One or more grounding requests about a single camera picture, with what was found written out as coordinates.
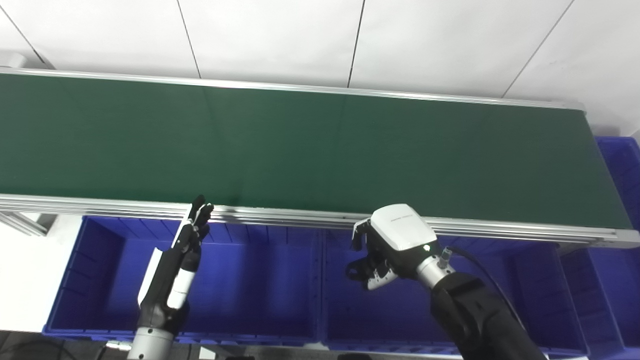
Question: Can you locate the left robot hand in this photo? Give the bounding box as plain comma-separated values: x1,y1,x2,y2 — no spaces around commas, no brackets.
137,195,215,333

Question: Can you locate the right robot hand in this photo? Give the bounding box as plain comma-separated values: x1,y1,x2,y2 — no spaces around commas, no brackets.
350,203,442,291

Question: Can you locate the blue plastic bin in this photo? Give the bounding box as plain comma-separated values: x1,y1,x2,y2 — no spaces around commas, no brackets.
559,136,640,360
42,216,324,347
320,229,590,357

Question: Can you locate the green conveyor belt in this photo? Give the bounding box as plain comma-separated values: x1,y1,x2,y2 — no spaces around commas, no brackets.
0,74,633,231
0,67,640,249

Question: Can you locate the aluminium conveyor support leg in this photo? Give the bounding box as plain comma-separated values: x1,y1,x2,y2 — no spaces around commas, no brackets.
0,211,49,237

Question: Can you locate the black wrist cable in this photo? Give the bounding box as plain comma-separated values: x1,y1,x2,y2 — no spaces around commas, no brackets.
446,245,527,332

